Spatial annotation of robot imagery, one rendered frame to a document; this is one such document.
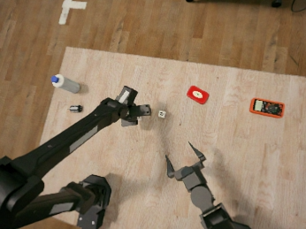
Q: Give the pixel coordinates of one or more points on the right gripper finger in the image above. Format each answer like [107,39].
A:
[169,170]
[198,153]

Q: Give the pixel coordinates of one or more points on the orange pocket multimeter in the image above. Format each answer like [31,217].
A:
[267,108]

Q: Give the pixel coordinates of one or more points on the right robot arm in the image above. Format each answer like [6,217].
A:
[202,199]

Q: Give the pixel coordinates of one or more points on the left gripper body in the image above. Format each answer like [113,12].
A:
[126,123]

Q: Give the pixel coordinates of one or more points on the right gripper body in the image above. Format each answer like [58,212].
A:
[199,165]

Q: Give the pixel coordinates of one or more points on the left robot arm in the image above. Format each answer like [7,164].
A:
[21,178]

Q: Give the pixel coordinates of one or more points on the white bottle with blue cap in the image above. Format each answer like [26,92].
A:
[66,84]

